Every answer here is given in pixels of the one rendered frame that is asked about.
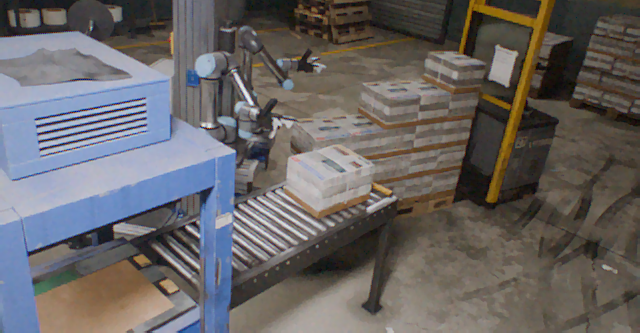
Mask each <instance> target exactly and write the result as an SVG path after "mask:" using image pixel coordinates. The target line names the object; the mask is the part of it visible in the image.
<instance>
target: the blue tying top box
mask: <svg viewBox="0 0 640 333"><path fill-rule="evenodd" d="M41 48H45V49H48V50H50V51H56V50H60V49H61V50H65V49H70V48H71V49H73V48H76V49H77V50H78V51H79V52H80V53H81V54H87V55H88V54H91V55H93V56H95V57H97V58H99V59H100V60H103V61H104V62H106V64H108V65H110V66H112V67H115V68H118V69H122V70H124V71H126V72H128V73H130V74H131V75H132V76H133V77H131V78H126V79H117V80H95V79H90V78H77V79H72V80H68V81H64V83H57V84H47V85H44V84H41V85H34V86H26V87H20V85H19V84H18V81H17V80H15V79H14V78H12V77H9V76H7V75H5V74H1V73H0V168H1V169H2V170H4V171H5V172H6V174H7V175H8V176H9V177H10V179H11V180H16V179H20V177H25V176H29V175H33V174H36V173H40V172H45V171H49V170H53V169H57V168H60V167H65V166H69V165H73V164H77V163H81V162H85V161H89V160H93V158H97V157H101V156H106V155H109V154H113V153H117V152H121V151H126V150H130V149H134V148H137V147H142V146H146V145H150V144H154V143H158V142H162V141H166V139H170V104H169V79H170V78H169V76H167V75H165V74H163V73H161V72H158V71H156V70H154V69H152V68H150V67H148V66H146V65H144V63H142V62H139V61H137V60H135V59H133V58H131V57H129V56H127V55H125V54H123V53H120V52H118V51H116V50H114V49H112V48H110V47H108V46H106V45H104V43H102V42H99V41H97V40H95V39H93V38H91V37H89V36H87V35H85V34H83V33H80V32H77V31H76V32H65V33H52V34H39V35H28V36H15V37H3V38H0V59H8V58H17V57H24V56H28V55H30V54H32V53H34V52H36V51H37V50H38V49H41Z"/></svg>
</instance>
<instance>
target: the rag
mask: <svg viewBox="0 0 640 333"><path fill-rule="evenodd" d="M0 73H1V74H5V75H7V76H9V77H12V78H14V79H15V80H17V81H18V84H19V85H20V87H26V86H34V85H41V84H44V85H47V84H57V83H64V81H68V80H72V79H77V78H90V79H95V80H117V79H126V78H131V77H133V76H132V75H131V74H130V73H128V72H126V71H124V70H122V69H118V68H115V67H112V66H110V65H108V64H106V62H104V61H103V60H100V59H99V58H97V57H95V56H93V55H91V54H88V55H87V54H81V53H80V52H79V51H78V50H77V49H76V48H73V49H71V48H70V49H65V50H61V49H60V50H56V51H50V50H48V49H45V48H41V49H38V50H37V51H36V52H34V53H32V54H30V55H28V56H24V57H17V58H8V59H0Z"/></svg>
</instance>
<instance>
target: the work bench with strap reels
mask: <svg viewBox="0 0 640 333"><path fill-rule="evenodd" d="M12 1H13V8H14V10H10V11H8V13H9V20H10V21H7V20H6V14H5V7H4V0H0V17H1V23H3V30H4V37H9V34H8V29H10V30H12V31H13V32H15V33H16V34H17V36H23V35H25V34H37V33H50V32H63V31H71V29H70V28H69V25H68V17H67V12H66V10H64V9H57V8H48V9H43V10H41V13H43V19H40V16H39V11H37V10H31V9H18V2H17V0H12ZM111 1H112V6H106V7H107V8H108V9H109V10H110V12H111V13H112V15H113V18H114V29H113V31H119V30H117V27H126V26H131V37H130V38H132V39H133V38H136V37H135V26H134V4H133V0H129V5H130V20H128V19H126V18H123V8H121V7H116V2H115V0H111Z"/></svg>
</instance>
